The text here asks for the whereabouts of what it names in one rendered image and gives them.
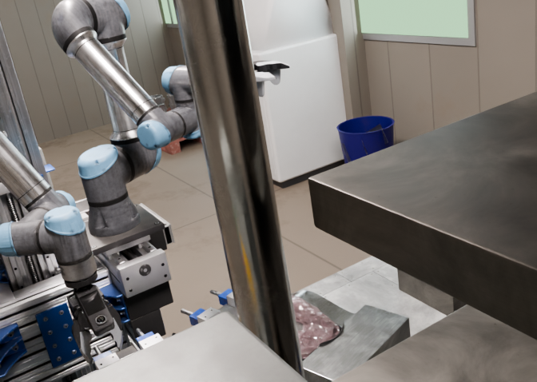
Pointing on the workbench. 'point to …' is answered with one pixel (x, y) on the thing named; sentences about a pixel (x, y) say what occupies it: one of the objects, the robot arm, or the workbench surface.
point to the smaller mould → (428, 294)
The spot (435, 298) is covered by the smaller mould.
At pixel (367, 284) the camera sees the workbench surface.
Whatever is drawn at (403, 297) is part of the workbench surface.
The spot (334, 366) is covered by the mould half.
